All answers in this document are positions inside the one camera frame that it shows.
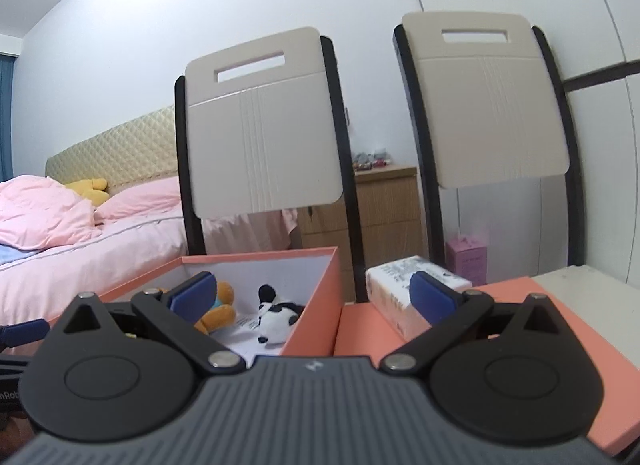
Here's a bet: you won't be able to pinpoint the orange box lid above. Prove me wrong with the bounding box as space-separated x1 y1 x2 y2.
334 277 639 463

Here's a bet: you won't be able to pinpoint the orange bear plush toy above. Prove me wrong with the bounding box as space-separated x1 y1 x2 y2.
160 272 236 335

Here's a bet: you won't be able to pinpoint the pink bed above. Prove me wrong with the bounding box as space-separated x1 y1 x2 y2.
0 207 297 325

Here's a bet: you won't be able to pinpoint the pink box on floor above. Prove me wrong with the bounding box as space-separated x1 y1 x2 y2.
445 235 488 286

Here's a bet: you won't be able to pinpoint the white tissue pack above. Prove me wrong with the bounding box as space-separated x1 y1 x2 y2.
366 256 472 341

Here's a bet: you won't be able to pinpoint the orange storage box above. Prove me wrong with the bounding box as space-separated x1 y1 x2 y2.
46 245 344 359

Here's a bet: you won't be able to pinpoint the panda plush toy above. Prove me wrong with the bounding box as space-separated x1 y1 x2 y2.
257 284 305 346

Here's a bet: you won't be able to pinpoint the wooden nightstand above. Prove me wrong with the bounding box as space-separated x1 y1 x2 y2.
297 165 425 303

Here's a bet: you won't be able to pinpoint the pink pillow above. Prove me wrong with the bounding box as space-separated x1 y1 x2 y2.
94 177 181 225

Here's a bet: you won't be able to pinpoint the pink duvet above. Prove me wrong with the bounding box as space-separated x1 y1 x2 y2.
0 175 102 251

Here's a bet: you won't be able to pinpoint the beige quilted headboard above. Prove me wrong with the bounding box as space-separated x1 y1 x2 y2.
44 106 178 194

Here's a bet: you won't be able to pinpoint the small items on nightstand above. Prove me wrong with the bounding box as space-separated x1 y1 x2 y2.
352 149 392 172

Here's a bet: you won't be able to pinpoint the left beige chair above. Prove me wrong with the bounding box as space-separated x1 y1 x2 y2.
175 26 367 303

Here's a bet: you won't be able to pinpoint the beige chair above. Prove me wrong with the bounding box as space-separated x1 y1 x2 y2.
394 11 587 266
175 26 367 303

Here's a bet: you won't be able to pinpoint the right beige chair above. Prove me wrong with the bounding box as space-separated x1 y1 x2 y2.
394 11 587 266

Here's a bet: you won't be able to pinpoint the blue curtain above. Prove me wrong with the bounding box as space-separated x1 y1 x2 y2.
0 55 15 181

